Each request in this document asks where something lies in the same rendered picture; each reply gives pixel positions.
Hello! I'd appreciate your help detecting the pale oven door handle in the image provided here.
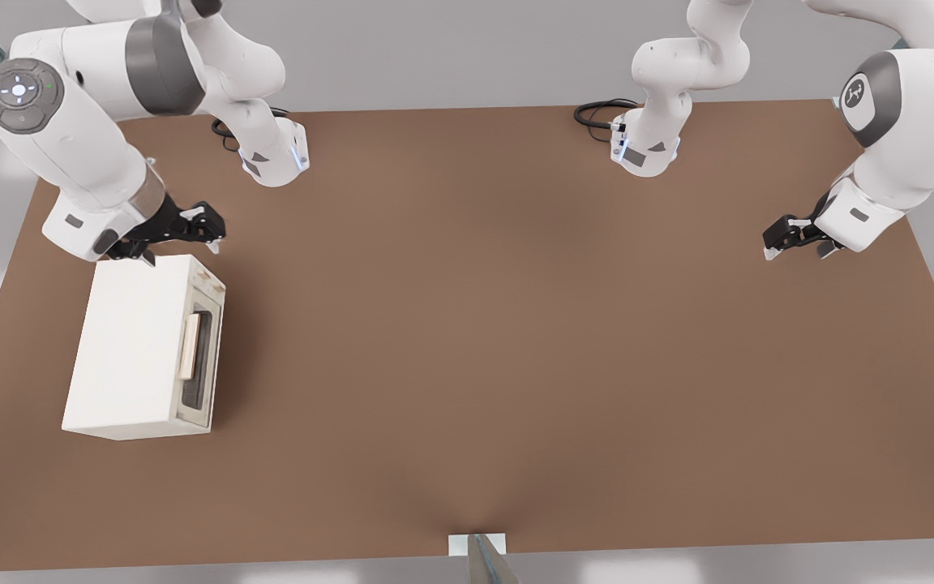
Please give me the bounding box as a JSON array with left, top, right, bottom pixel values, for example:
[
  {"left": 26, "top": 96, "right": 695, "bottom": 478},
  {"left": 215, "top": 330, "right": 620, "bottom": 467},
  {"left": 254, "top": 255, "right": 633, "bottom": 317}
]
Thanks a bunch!
[{"left": 178, "top": 314, "right": 201, "bottom": 381}]

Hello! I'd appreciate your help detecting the white oven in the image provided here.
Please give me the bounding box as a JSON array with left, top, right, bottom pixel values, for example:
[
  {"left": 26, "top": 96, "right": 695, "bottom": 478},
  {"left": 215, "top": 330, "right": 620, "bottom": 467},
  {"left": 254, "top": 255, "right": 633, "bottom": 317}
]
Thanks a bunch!
[{"left": 62, "top": 254, "right": 227, "bottom": 441}]

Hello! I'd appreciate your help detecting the oven door with dark window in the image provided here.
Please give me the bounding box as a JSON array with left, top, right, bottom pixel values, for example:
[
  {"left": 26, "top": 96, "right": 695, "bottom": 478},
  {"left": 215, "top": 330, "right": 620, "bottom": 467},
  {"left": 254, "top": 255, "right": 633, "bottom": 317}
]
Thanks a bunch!
[{"left": 174, "top": 294, "right": 225, "bottom": 430}]

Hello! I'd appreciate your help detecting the black cable loop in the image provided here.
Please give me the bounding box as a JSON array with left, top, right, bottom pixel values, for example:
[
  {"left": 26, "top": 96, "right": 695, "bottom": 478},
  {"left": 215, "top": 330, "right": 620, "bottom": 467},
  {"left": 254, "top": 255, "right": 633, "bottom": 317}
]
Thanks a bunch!
[
  {"left": 573, "top": 99, "right": 640, "bottom": 144},
  {"left": 211, "top": 107, "right": 291, "bottom": 153}
]

